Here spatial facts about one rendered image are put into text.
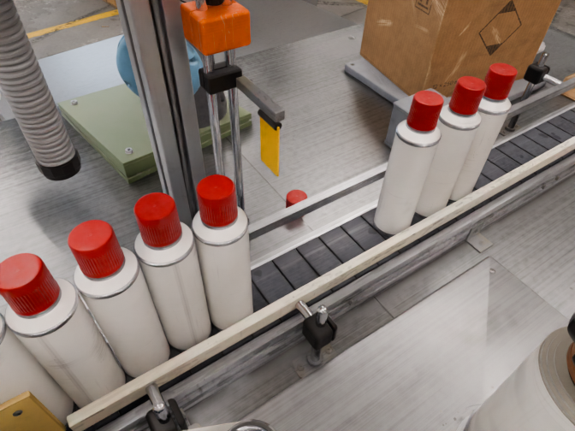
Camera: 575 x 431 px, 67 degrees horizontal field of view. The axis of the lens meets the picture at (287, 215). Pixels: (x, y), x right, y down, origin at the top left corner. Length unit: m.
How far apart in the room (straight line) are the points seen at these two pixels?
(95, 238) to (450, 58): 0.77
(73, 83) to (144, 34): 0.69
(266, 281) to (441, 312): 0.22
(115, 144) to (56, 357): 0.48
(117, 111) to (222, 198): 0.58
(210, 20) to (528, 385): 0.35
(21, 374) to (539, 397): 0.38
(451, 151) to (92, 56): 0.90
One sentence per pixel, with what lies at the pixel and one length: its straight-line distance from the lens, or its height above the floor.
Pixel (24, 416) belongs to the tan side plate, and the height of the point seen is 0.96.
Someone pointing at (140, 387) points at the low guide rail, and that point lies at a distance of 0.47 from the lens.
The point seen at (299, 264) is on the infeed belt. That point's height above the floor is 0.88.
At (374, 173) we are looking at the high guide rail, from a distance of 0.58.
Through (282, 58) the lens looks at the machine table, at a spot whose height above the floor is 0.83.
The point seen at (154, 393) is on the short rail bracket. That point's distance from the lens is 0.47.
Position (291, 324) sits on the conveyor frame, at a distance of 0.52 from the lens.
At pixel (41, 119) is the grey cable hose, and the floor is 1.14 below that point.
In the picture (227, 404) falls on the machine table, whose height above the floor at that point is 0.83.
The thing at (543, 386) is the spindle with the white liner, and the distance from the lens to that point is 0.34.
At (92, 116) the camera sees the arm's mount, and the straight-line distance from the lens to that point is 0.91.
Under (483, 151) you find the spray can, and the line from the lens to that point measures 0.64.
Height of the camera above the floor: 1.33
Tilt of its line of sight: 46 degrees down
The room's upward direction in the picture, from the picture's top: 2 degrees clockwise
